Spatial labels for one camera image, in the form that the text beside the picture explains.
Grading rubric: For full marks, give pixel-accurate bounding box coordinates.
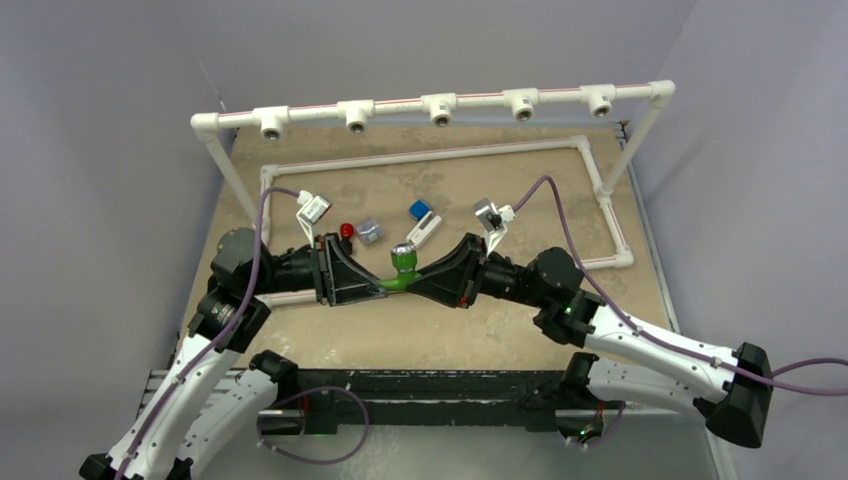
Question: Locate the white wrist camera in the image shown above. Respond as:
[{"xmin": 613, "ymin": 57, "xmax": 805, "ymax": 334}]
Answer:
[
  {"xmin": 296, "ymin": 190, "xmax": 333, "ymax": 246},
  {"xmin": 473, "ymin": 198, "xmax": 515, "ymax": 256}
]

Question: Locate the green water faucet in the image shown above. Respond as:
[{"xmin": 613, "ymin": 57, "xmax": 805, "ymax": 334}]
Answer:
[{"xmin": 380, "ymin": 243, "xmax": 421, "ymax": 293}]

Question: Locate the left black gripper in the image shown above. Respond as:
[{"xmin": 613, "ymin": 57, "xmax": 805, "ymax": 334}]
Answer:
[{"xmin": 250, "ymin": 230, "xmax": 388, "ymax": 302}]

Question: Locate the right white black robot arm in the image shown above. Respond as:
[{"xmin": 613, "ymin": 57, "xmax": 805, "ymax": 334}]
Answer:
[{"xmin": 405, "ymin": 234, "xmax": 773, "ymax": 449}]

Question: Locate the white pvc pipe frame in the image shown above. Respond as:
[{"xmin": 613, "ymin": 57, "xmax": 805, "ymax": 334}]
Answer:
[{"xmin": 191, "ymin": 80, "xmax": 676, "ymax": 270}]

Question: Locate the white faucet with blue handle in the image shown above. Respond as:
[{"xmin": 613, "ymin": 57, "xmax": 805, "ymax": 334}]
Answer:
[{"xmin": 406, "ymin": 200, "xmax": 443, "ymax": 249}]

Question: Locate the aluminium table frame rail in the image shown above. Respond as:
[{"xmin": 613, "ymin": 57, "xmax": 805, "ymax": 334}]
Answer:
[{"xmin": 142, "ymin": 368, "xmax": 723, "ymax": 419}]

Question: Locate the black faucet with red handle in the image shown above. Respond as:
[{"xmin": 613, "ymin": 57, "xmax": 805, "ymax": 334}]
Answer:
[{"xmin": 339, "ymin": 223, "xmax": 355, "ymax": 255}]

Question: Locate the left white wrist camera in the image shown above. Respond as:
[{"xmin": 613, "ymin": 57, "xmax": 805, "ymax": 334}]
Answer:
[{"xmin": 296, "ymin": 190, "xmax": 333, "ymax": 246}]

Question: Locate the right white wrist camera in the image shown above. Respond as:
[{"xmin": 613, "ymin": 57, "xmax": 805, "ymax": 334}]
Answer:
[{"xmin": 473, "ymin": 198, "xmax": 515, "ymax": 256}]

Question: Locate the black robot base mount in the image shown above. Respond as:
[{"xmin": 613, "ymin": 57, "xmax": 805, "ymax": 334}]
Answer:
[{"xmin": 248, "ymin": 350, "xmax": 624, "ymax": 436}]

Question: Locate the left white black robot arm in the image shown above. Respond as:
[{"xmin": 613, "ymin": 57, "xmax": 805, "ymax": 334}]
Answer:
[{"xmin": 79, "ymin": 228, "xmax": 389, "ymax": 479}]

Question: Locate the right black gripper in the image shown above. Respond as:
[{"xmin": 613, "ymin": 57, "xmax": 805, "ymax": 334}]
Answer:
[{"xmin": 406, "ymin": 234, "xmax": 547, "ymax": 310}]

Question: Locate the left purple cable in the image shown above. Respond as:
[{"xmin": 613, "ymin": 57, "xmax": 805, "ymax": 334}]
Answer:
[{"xmin": 112, "ymin": 186, "xmax": 370, "ymax": 480}]

